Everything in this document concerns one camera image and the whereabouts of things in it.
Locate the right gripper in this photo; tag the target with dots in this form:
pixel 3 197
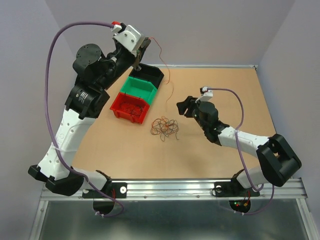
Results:
pixel 189 102

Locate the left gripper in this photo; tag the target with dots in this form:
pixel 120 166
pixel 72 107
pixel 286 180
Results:
pixel 145 42

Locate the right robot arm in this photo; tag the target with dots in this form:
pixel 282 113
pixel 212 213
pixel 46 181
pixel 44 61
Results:
pixel 277 160

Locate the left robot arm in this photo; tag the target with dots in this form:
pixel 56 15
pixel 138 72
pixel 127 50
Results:
pixel 96 73

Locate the black plastic bin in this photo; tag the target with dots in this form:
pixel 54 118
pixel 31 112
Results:
pixel 148 73

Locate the green plastic bin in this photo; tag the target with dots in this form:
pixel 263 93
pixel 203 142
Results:
pixel 139 88

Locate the red plastic bin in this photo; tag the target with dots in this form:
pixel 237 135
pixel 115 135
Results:
pixel 130 108

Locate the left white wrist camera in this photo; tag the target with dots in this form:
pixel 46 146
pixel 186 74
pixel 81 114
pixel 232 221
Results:
pixel 128 36

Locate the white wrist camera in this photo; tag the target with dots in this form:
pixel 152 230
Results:
pixel 128 36
pixel 206 94

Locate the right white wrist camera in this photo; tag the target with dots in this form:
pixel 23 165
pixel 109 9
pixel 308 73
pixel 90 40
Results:
pixel 206 94

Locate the aluminium mounting rail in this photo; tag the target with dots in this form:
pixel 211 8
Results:
pixel 183 190

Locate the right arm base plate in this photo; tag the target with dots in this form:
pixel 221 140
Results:
pixel 229 189

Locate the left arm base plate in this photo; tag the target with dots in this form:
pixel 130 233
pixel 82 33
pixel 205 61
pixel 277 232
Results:
pixel 116 190

